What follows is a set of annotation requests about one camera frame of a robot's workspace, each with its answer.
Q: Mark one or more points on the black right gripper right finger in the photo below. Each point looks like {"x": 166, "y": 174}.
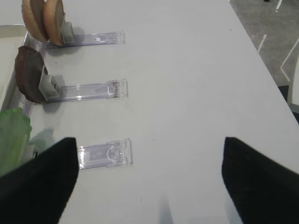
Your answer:
{"x": 262, "y": 190}

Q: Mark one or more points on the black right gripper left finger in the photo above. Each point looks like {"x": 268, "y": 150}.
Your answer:
{"x": 38, "y": 191}

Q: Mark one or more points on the standing green lettuce leaf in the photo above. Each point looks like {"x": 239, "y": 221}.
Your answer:
{"x": 15, "y": 132}

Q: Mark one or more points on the standing brown meat patty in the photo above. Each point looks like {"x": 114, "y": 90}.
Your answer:
{"x": 28, "y": 68}

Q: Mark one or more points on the sesame top bun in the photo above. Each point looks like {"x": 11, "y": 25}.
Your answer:
{"x": 32, "y": 13}

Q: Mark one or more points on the plain bun half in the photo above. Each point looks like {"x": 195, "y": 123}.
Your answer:
{"x": 53, "y": 17}

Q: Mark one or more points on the clear lettuce holder rail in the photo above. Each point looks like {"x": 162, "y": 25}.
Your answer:
{"x": 107, "y": 155}

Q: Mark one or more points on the clear patty holder rail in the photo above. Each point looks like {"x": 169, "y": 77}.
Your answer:
{"x": 52, "y": 92}

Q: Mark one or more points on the clear bun holder rail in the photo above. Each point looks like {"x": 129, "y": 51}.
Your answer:
{"x": 70, "y": 39}

